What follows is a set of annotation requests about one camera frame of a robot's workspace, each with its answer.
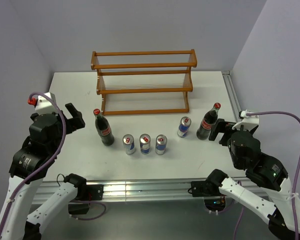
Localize aluminium front rail frame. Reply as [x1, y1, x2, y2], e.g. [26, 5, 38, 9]
[32, 178, 266, 205]

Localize aluminium right side rail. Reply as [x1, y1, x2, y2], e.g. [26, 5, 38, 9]
[221, 71, 241, 122]

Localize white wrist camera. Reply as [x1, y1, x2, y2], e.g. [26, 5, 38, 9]
[27, 95, 57, 115]
[232, 110, 260, 131]

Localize cola glass bottle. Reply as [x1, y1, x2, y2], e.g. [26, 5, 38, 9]
[93, 108, 115, 146]
[196, 102, 221, 140]

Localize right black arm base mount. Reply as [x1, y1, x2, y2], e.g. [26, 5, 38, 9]
[187, 180, 226, 211]

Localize orange three-tier wooden shelf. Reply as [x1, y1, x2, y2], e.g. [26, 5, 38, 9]
[90, 49, 198, 116]

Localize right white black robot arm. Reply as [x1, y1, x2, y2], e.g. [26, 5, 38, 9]
[206, 119, 300, 240]

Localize energy drink can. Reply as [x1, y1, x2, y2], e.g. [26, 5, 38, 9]
[177, 116, 192, 138]
[139, 133, 151, 154]
[155, 134, 168, 155]
[122, 134, 136, 155]

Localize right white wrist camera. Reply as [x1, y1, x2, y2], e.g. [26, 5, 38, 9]
[232, 110, 260, 131]

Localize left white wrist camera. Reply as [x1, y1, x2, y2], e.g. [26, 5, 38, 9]
[27, 95, 57, 115]

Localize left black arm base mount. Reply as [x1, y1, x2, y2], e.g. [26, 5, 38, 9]
[68, 184, 104, 215]

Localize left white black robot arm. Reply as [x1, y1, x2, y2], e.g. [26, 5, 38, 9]
[0, 103, 88, 240]

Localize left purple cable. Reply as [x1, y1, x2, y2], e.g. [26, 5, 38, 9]
[0, 91, 67, 238]

